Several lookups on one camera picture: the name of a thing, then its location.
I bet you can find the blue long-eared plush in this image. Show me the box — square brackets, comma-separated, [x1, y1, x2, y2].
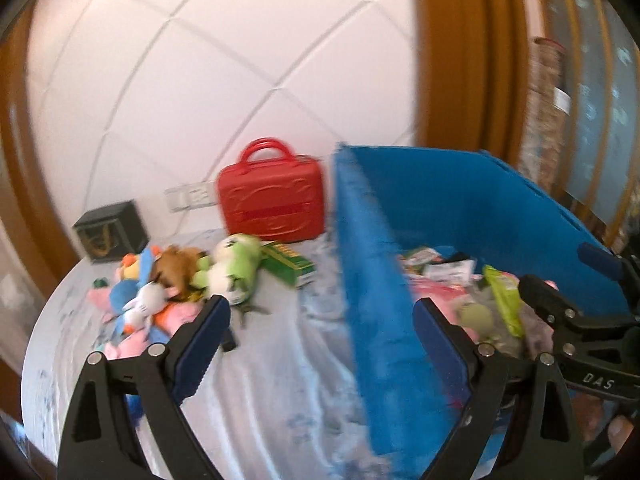
[110, 248, 155, 333]

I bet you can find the pink pig plush orange dress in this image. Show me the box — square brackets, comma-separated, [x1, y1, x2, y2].
[153, 302, 202, 336]

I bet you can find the green snack packet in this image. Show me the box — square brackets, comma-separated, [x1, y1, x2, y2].
[483, 264, 525, 338]

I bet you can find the pink pig plush blue dress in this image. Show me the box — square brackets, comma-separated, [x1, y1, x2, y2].
[87, 283, 149, 360]

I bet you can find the white cat plush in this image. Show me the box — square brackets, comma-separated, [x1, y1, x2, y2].
[122, 282, 168, 334]

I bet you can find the green bottle cap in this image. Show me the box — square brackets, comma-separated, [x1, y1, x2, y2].
[92, 278, 108, 288]

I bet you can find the yellow orange duck plush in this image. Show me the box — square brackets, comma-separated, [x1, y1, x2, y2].
[119, 254, 140, 281]

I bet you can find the brown bear plush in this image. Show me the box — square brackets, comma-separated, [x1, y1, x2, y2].
[150, 245, 206, 301]

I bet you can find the blue storage bin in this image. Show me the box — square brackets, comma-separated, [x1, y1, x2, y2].
[333, 145, 627, 479]

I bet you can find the black square gift box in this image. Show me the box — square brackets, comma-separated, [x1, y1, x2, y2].
[73, 200, 149, 262]

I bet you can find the green white frog plush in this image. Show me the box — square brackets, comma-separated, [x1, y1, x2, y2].
[191, 233, 262, 307]

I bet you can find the green cardboard box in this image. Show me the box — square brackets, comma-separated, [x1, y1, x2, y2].
[262, 242, 317, 288]

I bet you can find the red plastic carry case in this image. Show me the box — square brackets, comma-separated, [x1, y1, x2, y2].
[216, 138, 326, 243]

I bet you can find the white wall socket panel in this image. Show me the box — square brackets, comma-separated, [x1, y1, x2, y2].
[164, 181, 218, 212]

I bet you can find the wooden door frame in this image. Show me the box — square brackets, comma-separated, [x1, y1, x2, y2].
[416, 0, 529, 165]

